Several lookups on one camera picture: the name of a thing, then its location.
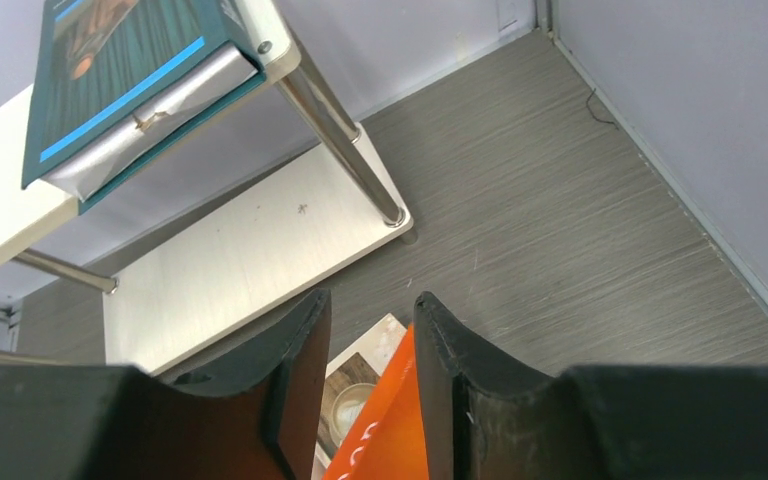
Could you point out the teal Humor book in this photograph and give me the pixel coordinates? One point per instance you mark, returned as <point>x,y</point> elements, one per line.
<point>119,82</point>

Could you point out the orange book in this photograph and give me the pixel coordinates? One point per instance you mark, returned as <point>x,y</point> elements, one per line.
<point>387,440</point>

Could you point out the white coffee cover book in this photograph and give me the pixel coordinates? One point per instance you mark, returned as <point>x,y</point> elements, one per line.
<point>350,380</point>

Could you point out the white two-tier shelf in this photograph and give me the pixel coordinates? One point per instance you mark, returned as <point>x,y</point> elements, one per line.
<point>322,211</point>

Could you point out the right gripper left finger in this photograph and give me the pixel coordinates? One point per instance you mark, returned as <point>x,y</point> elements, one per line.
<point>251,413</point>

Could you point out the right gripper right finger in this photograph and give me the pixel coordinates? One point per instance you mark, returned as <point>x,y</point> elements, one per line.
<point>486,415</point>

